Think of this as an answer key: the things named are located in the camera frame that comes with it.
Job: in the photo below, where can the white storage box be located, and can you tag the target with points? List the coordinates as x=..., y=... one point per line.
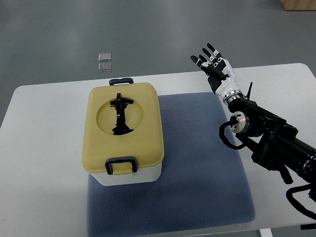
x=143, y=175

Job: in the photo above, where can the white table leg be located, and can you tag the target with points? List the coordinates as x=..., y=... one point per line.
x=266, y=232

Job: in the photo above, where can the upper floor metal plate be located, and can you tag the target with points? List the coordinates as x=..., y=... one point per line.
x=104, y=57

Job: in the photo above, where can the yellow box lid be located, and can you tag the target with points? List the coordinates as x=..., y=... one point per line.
x=123, y=129

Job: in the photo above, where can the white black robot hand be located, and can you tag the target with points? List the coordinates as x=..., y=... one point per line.
x=220, y=75

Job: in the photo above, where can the blue textured mat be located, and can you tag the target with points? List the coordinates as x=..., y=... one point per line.
x=202, y=184

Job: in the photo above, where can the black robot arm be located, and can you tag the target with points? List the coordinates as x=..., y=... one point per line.
x=273, y=143

